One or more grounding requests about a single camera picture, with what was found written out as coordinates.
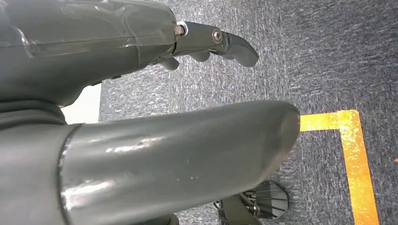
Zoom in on dark metallic robot foot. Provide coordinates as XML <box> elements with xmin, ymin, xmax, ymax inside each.
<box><xmin>213</xmin><ymin>181</ymin><xmax>289</xmax><ymax>225</ymax></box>

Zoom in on ribbed grey left arm sleeve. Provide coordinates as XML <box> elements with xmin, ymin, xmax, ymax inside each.
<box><xmin>0</xmin><ymin>99</ymin><xmax>68</xmax><ymax>130</ymax></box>

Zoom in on yellow floor marking tape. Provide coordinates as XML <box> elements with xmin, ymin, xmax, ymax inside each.
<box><xmin>299</xmin><ymin>109</ymin><xmax>380</xmax><ymax>225</ymax></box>

